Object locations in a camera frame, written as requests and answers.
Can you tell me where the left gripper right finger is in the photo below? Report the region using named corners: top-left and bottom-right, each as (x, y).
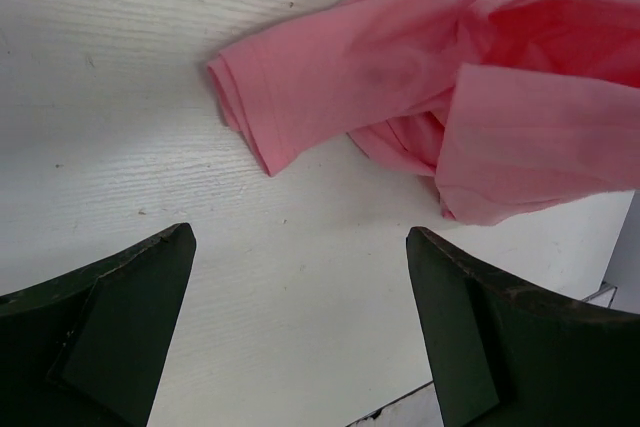
top-left (406, 227), bottom-right (639, 426)

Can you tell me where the pink t shirt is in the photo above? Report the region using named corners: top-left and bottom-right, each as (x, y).
top-left (207, 0), bottom-right (639, 226)

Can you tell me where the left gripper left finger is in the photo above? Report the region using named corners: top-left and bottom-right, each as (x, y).
top-left (1, 223), bottom-right (194, 426)

